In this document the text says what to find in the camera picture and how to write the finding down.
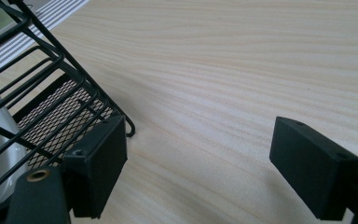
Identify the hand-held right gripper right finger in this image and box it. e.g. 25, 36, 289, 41
268, 116, 358, 221

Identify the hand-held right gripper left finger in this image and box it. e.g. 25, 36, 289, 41
62, 115, 129, 218

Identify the black wire rack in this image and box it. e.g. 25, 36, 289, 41
0, 0, 136, 203

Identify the striped woven placemat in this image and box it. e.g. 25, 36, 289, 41
0, 0, 91, 73

